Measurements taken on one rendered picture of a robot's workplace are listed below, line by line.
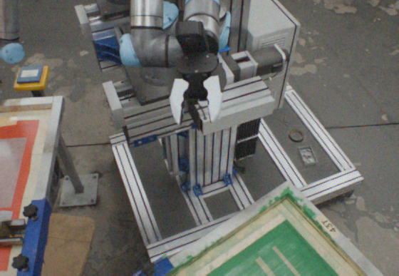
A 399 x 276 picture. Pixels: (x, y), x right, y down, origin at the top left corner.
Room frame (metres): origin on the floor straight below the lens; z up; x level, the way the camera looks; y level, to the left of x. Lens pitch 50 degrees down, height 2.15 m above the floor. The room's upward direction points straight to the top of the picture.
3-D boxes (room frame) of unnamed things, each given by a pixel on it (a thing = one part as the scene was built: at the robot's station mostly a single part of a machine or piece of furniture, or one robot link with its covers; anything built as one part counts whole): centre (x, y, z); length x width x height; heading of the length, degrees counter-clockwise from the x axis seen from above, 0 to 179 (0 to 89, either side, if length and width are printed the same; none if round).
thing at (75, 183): (1.30, 0.74, 0.48); 0.22 x 0.22 x 0.96; 5
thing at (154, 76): (0.99, 0.12, 1.31); 0.15 x 0.15 x 0.10
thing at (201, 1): (0.72, -0.01, 1.65); 0.11 x 0.08 x 0.09; 178
